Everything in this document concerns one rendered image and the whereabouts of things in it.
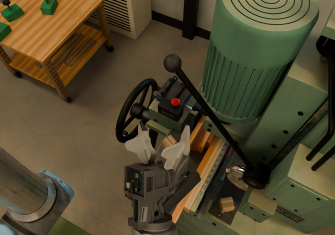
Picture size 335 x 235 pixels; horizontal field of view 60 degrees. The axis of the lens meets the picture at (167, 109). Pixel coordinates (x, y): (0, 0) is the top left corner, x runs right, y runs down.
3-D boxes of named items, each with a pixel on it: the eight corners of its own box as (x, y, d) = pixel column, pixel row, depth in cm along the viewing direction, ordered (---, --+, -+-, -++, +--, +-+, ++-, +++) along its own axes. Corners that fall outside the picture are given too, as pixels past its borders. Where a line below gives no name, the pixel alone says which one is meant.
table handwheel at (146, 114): (158, 73, 128) (126, 79, 101) (199, 92, 122) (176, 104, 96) (137, 129, 137) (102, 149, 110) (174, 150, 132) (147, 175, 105)
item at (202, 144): (220, 109, 108) (222, 102, 104) (224, 111, 108) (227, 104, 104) (196, 150, 100) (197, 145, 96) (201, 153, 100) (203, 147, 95)
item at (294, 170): (275, 167, 71) (299, 142, 58) (311, 185, 69) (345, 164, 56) (262, 196, 68) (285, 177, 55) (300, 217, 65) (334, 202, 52)
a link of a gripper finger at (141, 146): (122, 122, 61) (136, 161, 57) (144, 122, 65) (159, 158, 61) (115, 130, 63) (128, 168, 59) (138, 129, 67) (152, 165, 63)
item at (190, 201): (255, 75, 116) (258, 67, 112) (259, 77, 116) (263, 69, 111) (183, 209, 90) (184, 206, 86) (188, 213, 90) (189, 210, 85)
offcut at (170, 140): (176, 146, 101) (177, 141, 98) (168, 152, 100) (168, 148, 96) (170, 139, 102) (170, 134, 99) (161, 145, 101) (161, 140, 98)
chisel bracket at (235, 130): (211, 115, 97) (215, 101, 90) (251, 134, 94) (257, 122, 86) (201, 132, 94) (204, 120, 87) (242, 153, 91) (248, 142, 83)
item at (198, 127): (210, 109, 108) (212, 97, 101) (213, 110, 108) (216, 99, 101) (182, 155, 99) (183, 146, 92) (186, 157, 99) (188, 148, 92)
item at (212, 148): (245, 83, 114) (247, 77, 111) (249, 85, 114) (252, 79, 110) (164, 230, 87) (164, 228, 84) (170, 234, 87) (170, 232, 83)
